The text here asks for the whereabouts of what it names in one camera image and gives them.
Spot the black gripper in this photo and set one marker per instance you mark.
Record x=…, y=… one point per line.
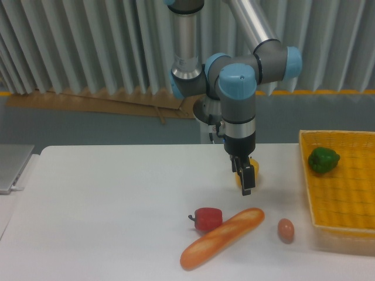
x=242, y=148

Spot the green bell pepper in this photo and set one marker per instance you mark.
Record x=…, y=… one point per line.
x=322, y=160

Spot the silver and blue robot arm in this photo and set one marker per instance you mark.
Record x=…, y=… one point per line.
x=232, y=81

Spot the yellow bell pepper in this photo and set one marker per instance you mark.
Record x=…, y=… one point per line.
x=256, y=166

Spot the red bell pepper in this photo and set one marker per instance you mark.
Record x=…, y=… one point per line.
x=207, y=219

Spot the yellow woven basket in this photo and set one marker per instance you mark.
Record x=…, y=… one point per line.
x=341, y=201

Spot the baguette bread loaf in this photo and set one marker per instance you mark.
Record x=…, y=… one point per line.
x=210, y=244

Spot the brown egg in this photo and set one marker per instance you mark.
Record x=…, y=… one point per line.
x=286, y=230

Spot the brown cardboard sheet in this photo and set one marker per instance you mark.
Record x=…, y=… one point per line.
x=162, y=105

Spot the grey laptop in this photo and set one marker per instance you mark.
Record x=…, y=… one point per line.
x=14, y=159

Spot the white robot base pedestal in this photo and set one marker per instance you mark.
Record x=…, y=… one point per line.
x=213, y=134

